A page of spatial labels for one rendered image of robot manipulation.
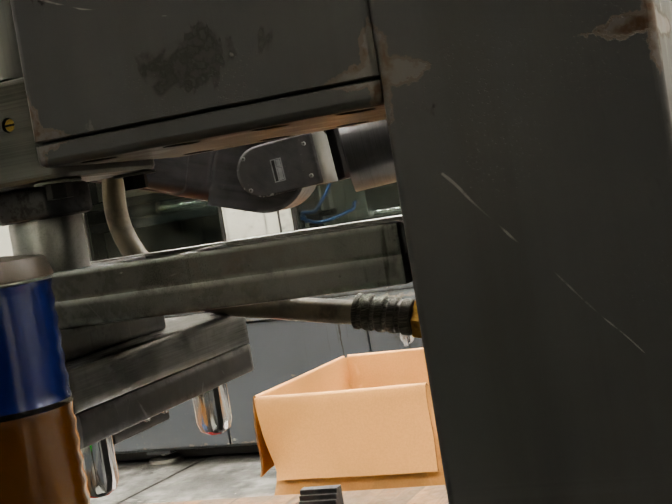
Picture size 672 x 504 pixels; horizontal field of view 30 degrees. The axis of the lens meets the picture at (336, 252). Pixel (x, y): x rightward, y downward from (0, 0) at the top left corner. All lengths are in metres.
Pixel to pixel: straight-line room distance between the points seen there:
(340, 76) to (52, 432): 0.21
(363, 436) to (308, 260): 2.44
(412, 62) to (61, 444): 0.22
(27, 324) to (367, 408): 2.63
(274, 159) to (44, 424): 0.51
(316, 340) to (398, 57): 5.14
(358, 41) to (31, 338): 0.21
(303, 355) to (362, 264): 5.13
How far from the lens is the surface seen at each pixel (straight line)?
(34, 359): 0.35
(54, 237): 0.63
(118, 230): 0.73
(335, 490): 0.91
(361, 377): 3.56
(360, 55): 0.50
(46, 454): 0.35
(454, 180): 0.49
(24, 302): 0.35
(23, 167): 0.60
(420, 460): 2.94
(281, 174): 0.84
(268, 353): 5.74
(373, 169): 0.85
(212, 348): 0.68
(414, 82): 0.49
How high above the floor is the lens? 1.20
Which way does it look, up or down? 3 degrees down
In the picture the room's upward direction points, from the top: 9 degrees counter-clockwise
